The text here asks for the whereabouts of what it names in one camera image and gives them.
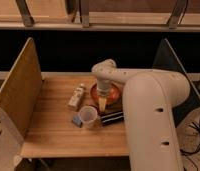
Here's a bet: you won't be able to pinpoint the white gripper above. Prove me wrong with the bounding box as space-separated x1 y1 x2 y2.
97 79 110 111

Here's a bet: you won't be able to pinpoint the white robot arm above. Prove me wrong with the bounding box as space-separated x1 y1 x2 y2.
92 59 190 171

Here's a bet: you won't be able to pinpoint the orange ceramic bowl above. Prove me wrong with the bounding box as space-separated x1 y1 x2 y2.
90 83 121 105

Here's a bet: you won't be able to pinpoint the translucent plastic cup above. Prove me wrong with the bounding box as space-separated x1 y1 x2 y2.
78 105 98 129

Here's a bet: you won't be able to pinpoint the black rectangular box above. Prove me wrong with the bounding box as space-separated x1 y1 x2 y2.
100 111 124 126

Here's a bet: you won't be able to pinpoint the small blue block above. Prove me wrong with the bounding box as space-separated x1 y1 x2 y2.
72 115 82 128

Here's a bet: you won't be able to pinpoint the right dark side panel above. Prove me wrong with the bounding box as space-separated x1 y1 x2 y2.
152 39 200 127

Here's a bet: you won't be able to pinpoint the left wooden side panel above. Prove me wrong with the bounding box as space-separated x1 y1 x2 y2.
0 38 42 145

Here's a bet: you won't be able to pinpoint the black cables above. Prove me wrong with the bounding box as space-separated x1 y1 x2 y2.
179 111 200 171

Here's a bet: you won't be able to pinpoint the wooden shelf rail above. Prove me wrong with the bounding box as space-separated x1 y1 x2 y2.
0 0 200 32

